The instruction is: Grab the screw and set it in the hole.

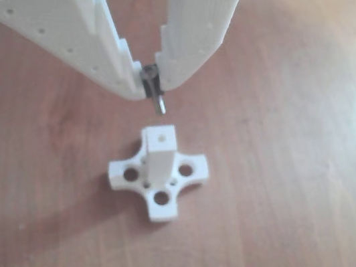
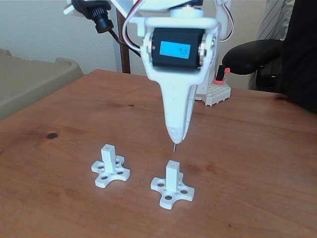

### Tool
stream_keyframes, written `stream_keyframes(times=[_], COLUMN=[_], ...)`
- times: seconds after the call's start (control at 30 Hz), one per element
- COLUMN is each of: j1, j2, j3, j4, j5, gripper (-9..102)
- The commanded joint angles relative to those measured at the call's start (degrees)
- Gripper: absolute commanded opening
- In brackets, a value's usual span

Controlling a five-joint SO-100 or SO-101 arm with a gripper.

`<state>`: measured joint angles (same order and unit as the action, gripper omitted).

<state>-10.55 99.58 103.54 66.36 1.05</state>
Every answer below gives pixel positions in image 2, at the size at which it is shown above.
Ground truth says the white red servo wire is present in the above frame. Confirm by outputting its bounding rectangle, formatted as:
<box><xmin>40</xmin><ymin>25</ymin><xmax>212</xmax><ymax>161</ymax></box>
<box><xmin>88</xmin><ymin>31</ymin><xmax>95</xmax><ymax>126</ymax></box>
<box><xmin>217</xmin><ymin>0</ymin><xmax>235</xmax><ymax>42</ymax></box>
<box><xmin>122</xmin><ymin>0</ymin><xmax>149</xmax><ymax>50</ymax></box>

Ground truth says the orange black table clamp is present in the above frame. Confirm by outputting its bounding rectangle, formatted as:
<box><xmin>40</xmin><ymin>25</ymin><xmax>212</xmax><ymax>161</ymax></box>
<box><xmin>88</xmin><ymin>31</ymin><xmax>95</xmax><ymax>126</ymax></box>
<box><xmin>213</xmin><ymin>64</ymin><xmax>231</xmax><ymax>85</ymax></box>

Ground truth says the black chair armrest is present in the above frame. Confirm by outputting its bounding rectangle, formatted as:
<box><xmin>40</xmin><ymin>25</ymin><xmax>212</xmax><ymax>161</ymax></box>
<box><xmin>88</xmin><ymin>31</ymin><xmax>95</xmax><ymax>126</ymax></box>
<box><xmin>222</xmin><ymin>39</ymin><xmax>284</xmax><ymax>75</ymax></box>

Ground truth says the black webcam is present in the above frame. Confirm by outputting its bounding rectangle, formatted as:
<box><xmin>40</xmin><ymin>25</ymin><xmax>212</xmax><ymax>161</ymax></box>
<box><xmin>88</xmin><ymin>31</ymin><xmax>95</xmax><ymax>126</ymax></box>
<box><xmin>71</xmin><ymin>0</ymin><xmax>114</xmax><ymax>34</ymax></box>

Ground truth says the black camera cable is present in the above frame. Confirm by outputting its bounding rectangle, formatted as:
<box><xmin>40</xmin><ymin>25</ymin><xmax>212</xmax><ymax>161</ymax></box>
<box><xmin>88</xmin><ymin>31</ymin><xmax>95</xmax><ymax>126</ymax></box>
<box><xmin>108</xmin><ymin>28</ymin><xmax>143</xmax><ymax>54</ymax></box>

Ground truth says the olive plastic bin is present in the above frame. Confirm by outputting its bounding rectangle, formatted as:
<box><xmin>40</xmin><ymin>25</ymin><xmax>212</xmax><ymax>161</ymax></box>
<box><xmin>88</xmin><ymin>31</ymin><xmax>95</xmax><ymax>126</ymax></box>
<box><xmin>0</xmin><ymin>48</ymin><xmax>84</xmax><ymax>122</ymax></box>

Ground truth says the white cross-base peg stand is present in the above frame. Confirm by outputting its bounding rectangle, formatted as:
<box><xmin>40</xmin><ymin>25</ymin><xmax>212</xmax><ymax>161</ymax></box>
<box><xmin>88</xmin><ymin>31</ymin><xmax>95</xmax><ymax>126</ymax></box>
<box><xmin>150</xmin><ymin>160</ymin><xmax>196</xmax><ymax>210</ymax></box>
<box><xmin>91</xmin><ymin>144</ymin><xmax>131</xmax><ymax>188</ymax></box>

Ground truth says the brown wooden post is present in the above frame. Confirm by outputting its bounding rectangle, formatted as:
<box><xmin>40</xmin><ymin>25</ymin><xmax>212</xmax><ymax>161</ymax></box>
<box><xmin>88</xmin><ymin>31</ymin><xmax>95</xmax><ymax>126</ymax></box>
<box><xmin>116</xmin><ymin>9</ymin><xmax>131</xmax><ymax>74</ymax></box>

